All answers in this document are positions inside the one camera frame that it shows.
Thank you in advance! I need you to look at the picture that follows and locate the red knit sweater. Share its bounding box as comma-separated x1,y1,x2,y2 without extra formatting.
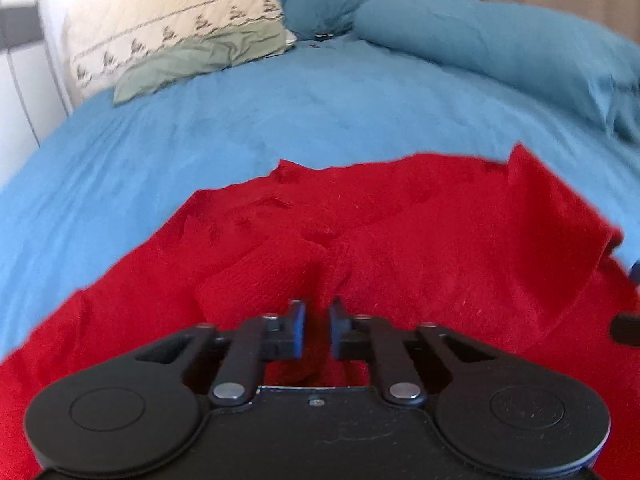
1,147,639,479

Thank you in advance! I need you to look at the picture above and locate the blue bed sheet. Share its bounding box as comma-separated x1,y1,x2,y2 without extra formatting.
1,36,639,353

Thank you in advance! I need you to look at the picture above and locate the rolled blue duvet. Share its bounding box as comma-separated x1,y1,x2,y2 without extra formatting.
354,0,639,143

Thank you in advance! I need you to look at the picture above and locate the green pillow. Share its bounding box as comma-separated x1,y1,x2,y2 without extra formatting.
113,20,297,106

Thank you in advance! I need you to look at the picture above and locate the white grey wardrobe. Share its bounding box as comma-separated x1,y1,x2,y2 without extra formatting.
0,0,70,183

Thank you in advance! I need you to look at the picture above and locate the dark teal pillow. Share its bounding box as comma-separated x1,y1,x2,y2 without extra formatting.
278,0,370,40

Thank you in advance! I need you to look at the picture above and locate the cream quilted headboard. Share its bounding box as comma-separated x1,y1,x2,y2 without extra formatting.
62,0,281,105

